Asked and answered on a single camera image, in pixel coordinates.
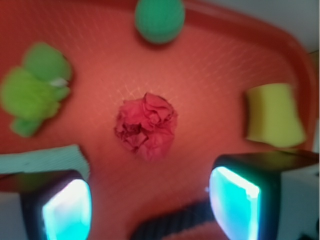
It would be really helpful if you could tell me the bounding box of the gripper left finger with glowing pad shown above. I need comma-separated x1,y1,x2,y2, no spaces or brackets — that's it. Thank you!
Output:
0,170,92,240

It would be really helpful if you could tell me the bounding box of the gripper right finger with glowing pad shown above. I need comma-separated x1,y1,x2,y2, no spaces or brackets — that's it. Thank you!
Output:
209,150,320,240

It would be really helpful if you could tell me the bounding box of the red paper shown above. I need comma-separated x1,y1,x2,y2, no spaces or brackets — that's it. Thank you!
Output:
114,92,178,161

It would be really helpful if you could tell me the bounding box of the teal cloth piece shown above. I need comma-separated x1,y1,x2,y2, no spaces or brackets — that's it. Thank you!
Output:
0,144,91,181

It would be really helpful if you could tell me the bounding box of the yellow sponge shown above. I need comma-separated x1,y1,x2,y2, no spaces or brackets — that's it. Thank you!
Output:
245,83,307,148

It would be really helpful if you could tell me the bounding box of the green plush toy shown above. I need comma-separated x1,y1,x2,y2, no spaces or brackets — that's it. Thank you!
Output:
0,42,73,138

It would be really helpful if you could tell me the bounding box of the red plastic tray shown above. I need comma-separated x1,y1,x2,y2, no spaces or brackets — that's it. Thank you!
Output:
0,0,319,240

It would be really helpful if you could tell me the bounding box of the green knitted ball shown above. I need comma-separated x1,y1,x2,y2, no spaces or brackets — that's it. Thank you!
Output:
134,0,186,45

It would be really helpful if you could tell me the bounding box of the dark purple rope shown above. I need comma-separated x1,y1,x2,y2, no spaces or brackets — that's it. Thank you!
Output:
130,198,216,240

